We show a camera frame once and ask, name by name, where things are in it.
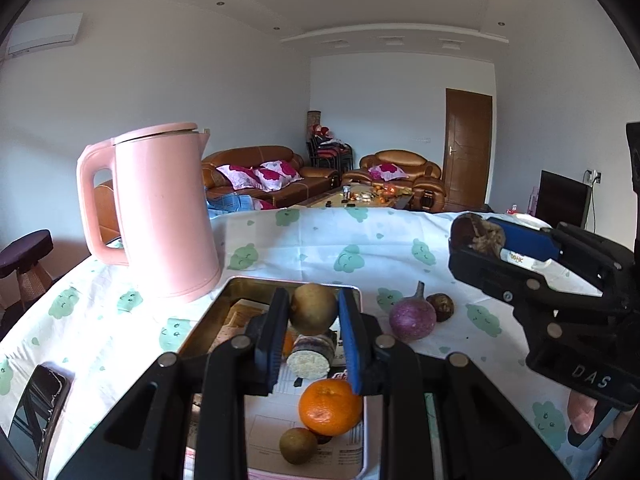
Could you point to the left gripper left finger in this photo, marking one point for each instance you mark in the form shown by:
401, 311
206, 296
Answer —
145, 435

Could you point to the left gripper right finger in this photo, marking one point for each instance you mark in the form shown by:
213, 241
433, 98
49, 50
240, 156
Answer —
441, 418

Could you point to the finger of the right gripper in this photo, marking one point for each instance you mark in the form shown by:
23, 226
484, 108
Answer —
514, 285
550, 242

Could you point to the purple round turnip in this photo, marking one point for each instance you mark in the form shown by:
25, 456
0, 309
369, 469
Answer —
413, 318

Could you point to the brown-yellow passion fruit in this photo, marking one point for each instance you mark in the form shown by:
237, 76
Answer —
298, 445

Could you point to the large orange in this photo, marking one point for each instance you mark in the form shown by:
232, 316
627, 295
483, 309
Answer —
329, 407

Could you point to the sugarcane piece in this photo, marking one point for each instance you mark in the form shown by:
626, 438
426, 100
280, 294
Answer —
312, 356

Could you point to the small yellow round fruit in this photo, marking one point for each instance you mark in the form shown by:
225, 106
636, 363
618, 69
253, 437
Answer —
313, 309

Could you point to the person's right hand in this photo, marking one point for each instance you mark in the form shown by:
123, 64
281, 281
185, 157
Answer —
581, 411

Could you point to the white mug blue print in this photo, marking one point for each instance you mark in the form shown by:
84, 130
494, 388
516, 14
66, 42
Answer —
526, 262

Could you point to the black television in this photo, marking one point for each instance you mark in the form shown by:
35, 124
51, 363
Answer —
561, 199

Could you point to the brown leather armchair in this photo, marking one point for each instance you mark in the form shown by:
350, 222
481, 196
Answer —
407, 170

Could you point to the white cloud-print tablecloth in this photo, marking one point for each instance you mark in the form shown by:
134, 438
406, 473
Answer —
105, 324

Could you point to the brown wooden door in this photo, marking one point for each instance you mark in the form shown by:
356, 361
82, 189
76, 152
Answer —
468, 128

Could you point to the black smartphone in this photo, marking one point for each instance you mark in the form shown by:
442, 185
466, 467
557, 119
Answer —
37, 414

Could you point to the wooden coffee table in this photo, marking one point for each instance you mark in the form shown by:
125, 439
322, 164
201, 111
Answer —
357, 195

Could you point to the pink electric kettle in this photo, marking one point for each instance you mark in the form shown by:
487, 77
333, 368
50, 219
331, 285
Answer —
160, 204

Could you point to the stacked dark chairs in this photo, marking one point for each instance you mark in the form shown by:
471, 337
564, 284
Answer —
325, 151

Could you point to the blue clothing pile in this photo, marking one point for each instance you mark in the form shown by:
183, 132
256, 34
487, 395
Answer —
232, 203

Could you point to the dark purple round stool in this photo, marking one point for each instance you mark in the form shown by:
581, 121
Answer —
23, 258

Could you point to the orange wooden chair back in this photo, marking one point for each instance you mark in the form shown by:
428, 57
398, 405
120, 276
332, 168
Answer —
105, 207

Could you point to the brown leather long sofa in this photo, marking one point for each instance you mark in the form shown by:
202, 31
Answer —
272, 173

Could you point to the white wall air conditioner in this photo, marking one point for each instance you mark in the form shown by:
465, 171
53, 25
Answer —
52, 31

